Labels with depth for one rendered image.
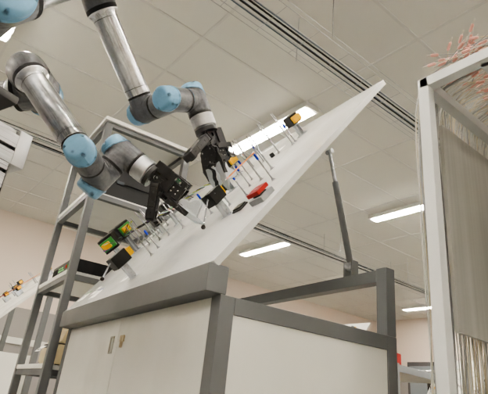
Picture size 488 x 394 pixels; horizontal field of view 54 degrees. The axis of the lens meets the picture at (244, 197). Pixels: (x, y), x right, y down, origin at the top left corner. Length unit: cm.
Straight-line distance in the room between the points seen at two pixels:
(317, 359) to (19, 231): 825
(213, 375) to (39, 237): 833
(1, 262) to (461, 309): 832
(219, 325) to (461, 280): 60
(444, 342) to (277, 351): 37
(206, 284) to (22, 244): 819
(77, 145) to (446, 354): 97
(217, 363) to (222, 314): 10
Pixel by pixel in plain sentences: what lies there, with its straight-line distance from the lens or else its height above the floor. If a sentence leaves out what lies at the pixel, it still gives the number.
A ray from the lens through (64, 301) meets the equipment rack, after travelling 222.
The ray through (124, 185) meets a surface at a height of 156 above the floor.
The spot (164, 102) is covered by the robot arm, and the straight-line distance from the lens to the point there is 142.
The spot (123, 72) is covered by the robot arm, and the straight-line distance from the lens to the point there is 154.
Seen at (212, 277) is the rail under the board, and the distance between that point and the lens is 108.
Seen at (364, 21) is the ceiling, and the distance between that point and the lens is 390.
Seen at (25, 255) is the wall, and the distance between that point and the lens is 916.
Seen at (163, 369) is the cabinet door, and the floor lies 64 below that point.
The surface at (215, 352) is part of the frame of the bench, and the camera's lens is 107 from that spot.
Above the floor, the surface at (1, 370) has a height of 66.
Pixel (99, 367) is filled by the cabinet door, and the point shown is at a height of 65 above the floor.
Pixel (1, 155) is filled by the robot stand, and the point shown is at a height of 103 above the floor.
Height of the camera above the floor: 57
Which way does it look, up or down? 24 degrees up
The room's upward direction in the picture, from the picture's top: 6 degrees clockwise
